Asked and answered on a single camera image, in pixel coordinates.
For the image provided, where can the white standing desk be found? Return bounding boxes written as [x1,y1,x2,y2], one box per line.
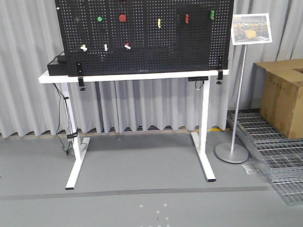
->
[38,69,229,182]

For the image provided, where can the desk control panel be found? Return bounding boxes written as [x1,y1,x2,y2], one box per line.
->
[188,76,209,82]

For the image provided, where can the left black clamp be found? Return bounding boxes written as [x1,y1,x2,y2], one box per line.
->
[76,62,86,92]

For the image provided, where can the black clamp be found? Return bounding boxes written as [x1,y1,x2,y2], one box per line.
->
[216,55,223,85]
[76,62,86,92]

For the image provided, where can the right black clamp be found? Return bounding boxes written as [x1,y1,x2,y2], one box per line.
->
[216,55,223,85]

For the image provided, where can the metal sign stand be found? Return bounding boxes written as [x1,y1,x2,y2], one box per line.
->
[214,45,249,164]

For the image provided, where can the black perforated pegboard panel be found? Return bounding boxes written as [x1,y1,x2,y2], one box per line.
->
[54,0,234,77]

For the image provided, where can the lower red push button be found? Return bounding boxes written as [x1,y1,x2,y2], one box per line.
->
[119,14,127,22]

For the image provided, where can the black box on desk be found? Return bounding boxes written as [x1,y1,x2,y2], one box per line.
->
[47,52,68,76]

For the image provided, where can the framed photo sign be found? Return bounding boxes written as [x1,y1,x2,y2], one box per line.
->
[231,13,273,46]

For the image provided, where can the brown cardboard box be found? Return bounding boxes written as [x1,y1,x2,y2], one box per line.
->
[254,59,303,139]

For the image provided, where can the metal floor grating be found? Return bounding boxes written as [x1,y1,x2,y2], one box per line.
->
[236,110,303,205]

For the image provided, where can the grey curtain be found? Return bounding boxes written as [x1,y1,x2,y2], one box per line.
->
[0,0,303,137]

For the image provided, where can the red white toggle switch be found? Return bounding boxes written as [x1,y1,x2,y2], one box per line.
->
[124,43,131,50]

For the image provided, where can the yellow white toggle switch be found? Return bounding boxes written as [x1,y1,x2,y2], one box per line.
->
[81,45,88,52]

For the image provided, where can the black power cable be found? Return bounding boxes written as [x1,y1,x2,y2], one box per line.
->
[51,82,88,157]

